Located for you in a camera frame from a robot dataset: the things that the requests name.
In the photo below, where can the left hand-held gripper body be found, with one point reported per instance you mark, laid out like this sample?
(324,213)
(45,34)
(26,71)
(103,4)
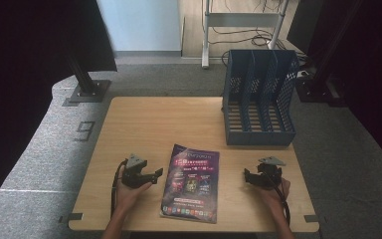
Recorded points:
(133,176)

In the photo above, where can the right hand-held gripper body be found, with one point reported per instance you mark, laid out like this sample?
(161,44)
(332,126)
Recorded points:
(268,174)

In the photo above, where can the purple magazine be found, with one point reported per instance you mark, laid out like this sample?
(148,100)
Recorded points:
(190,186)

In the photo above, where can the blue plastic file rack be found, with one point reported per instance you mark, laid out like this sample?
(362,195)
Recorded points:
(262,132)

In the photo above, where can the person's left hand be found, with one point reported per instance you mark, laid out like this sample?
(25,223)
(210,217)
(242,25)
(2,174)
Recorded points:
(129,195)

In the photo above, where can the person's right hand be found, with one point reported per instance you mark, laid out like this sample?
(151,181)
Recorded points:
(272,196)

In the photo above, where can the white power strip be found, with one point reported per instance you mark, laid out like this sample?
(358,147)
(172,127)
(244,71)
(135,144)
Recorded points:
(302,73)

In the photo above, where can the dark curtain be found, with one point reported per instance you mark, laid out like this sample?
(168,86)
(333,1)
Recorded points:
(23,83)
(371,83)

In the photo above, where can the black post with dark base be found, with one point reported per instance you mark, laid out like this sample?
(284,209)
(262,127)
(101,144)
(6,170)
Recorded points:
(315,89)

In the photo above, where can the black post with base plate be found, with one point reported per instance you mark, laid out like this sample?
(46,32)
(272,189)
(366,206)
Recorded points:
(88,89)

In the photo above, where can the white metal stand frame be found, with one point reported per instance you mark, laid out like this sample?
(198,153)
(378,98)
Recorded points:
(238,20)

